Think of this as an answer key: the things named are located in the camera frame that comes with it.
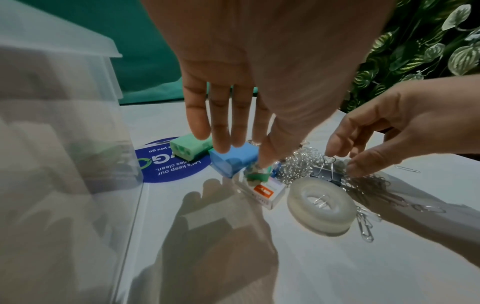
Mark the leafy green foliage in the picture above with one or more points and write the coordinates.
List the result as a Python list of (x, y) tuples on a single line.
[(423, 44)]

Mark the person's left hand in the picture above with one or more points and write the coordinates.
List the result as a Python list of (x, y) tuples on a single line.
[(262, 59)]

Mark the thin green sticky note pad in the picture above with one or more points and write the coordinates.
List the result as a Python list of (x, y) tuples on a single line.
[(258, 176)]

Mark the large black binder clip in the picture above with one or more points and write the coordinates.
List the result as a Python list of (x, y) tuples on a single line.
[(328, 175)]

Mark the blue round card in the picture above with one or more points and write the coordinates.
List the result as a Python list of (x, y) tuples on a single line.
[(161, 169)]

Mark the white table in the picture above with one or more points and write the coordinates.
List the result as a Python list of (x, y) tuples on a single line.
[(337, 267)]

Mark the blue sticky note pad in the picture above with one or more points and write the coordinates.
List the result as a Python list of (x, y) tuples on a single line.
[(232, 161)]

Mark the small clear staples box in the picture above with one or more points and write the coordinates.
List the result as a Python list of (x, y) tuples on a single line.
[(264, 193)]

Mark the clear tape roll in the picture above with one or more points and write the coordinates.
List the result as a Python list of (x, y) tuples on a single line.
[(322, 216)]

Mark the clear plastic storage box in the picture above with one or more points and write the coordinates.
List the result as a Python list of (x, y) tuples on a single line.
[(56, 148)]

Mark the person's right hand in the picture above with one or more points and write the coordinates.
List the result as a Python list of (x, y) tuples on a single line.
[(420, 118)]

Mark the green fabric curtain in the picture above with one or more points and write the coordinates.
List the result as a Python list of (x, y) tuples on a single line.
[(142, 44)]

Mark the pile of silver paper clips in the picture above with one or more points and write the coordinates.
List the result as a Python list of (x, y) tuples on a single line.
[(300, 166)]

